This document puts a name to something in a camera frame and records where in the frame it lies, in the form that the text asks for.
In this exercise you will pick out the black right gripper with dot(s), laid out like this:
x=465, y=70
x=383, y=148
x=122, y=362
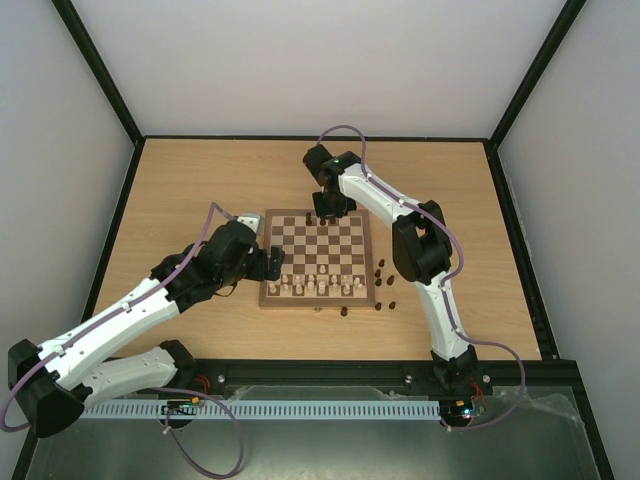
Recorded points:
x=333, y=205

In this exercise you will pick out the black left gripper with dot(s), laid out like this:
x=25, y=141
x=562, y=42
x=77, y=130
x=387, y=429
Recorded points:
x=260, y=271

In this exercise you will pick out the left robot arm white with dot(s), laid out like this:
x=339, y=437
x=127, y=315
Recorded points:
x=56, y=381

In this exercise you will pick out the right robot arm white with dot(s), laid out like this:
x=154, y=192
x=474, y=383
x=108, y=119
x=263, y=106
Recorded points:
x=421, y=250

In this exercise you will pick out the wooden chess board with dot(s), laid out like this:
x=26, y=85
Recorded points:
x=324, y=266

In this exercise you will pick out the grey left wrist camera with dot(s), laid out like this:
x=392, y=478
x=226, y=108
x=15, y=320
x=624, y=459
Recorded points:
x=254, y=221

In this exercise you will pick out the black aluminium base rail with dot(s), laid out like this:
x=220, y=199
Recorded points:
x=412, y=378

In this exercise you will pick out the light blue cable duct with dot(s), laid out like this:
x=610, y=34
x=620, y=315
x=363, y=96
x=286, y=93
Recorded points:
x=157, y=409

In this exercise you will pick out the black frame post left rear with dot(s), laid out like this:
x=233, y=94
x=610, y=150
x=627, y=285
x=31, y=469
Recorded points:
x=74, y=24

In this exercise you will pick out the black frame post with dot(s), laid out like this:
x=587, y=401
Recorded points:
x=74, y=24
x=545, y=54

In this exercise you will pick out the black frame post right rear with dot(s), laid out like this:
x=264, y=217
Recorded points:
x=545, y=54

